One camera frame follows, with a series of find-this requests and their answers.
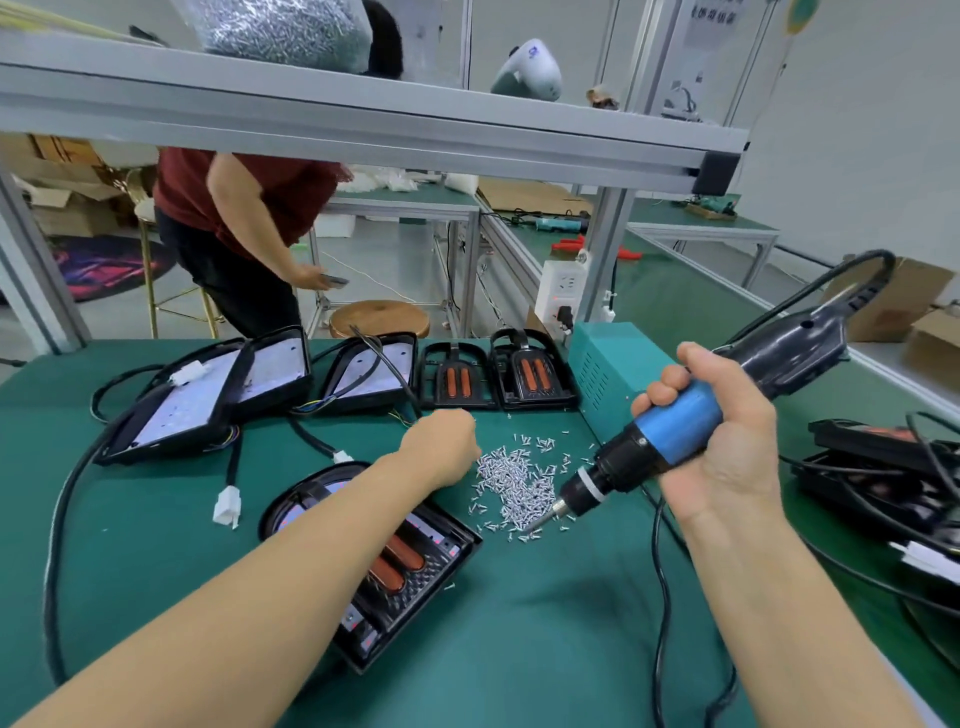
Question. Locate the white power strip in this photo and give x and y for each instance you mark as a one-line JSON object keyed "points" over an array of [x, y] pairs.
{"points": [[563, 285]]}

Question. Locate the red tool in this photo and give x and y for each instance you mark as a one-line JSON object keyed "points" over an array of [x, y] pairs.
{"points": [[578, 246]]}

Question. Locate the beige flat folder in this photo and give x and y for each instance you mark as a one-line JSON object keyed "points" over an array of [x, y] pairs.
{"points": [[60, 18]]}

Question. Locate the green workbench white legs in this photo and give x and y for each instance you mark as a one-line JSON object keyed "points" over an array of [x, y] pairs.
{"points": [[698, 225]]}

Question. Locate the open brown cardboard carton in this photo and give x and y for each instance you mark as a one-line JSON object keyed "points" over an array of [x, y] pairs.
{"points": [[68, 203]]}

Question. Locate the person's left hand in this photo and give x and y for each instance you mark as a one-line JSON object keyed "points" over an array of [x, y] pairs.
{"points": [[443, 447]]}

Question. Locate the aluminium shelf frame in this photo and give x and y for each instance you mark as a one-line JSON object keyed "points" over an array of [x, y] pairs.
{"points": [[375, 113]]}

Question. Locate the teal power supply box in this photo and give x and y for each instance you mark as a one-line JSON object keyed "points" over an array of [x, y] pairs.
{"points": [[615, 375]]}

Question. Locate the stack of unassembled lamp housings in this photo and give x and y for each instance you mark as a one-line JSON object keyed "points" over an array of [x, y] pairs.
{"points": [[225, 390]]}

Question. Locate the person's left forearm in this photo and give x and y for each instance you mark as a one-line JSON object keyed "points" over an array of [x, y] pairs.
{"points": [[225, 615]]}

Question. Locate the heap of small silver screws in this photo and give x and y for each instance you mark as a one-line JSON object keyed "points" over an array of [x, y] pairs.
{"points": [[515, 488]]}

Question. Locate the clear bag of screws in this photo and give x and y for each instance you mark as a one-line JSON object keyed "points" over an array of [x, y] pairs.
{"points": [[278, 27]]}

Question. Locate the teal hand tool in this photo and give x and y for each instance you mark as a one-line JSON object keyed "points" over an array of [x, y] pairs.
{"points": [[558, 224]]}

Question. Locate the black cover orange strips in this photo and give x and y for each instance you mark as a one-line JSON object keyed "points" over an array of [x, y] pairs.
{"points": [[458, 378], [398, 563], [533, 372]]}

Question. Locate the white handheld device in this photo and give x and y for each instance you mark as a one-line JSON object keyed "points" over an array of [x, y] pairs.
{"points": [[525, 72]]}

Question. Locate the round beige stool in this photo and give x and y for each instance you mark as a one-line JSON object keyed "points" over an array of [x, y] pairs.
{"points": [[150, 285]]}

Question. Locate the blue black electric screwdriver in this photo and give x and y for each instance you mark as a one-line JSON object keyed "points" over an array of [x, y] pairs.
{"points": [[675, 428]]}

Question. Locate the round brown wooden stool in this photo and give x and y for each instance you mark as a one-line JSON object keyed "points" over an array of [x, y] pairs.
{"points": [[378, 318]]}

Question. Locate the colourful round rug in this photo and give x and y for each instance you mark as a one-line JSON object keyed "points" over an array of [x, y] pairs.
{"points": [[105, 267]]}

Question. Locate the brown cardboard box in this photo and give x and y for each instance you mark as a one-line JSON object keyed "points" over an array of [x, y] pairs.
{"points": [[938, 348], [900, 300]]}

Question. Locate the person's right hand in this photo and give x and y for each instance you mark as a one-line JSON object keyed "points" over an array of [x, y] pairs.
{"points": [[720, 443]]}

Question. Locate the person's right forearm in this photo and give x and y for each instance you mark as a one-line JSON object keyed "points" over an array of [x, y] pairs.
{"points": [[795, 630]]}

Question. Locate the small green workbench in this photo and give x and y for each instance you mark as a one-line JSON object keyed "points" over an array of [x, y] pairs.
{"points": [[405, 195]]}

